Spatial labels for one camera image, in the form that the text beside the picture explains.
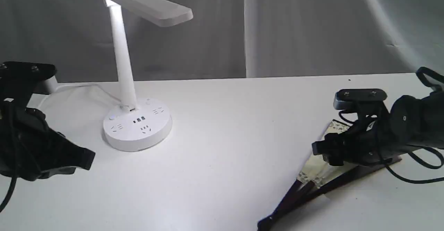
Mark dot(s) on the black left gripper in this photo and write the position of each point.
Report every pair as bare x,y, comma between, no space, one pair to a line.
31,150

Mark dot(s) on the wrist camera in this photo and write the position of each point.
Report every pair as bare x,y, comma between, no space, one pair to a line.
20,80
348,99

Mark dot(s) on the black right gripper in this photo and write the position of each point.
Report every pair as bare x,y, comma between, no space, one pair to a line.
362,144

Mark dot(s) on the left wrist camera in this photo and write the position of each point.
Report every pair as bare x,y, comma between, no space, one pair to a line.
20,80

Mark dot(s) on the white desk lamp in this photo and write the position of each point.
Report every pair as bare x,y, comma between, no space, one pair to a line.
136,124

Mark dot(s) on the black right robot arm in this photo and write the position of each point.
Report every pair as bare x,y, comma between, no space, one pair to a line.
413,123

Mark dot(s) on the cream paper folding fan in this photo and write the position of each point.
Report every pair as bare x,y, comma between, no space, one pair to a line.
315,179

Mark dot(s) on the grey backdrop curtain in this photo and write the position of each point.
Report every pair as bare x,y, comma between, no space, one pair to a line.
229,38

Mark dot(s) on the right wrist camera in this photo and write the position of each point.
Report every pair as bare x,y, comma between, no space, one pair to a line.
348,99

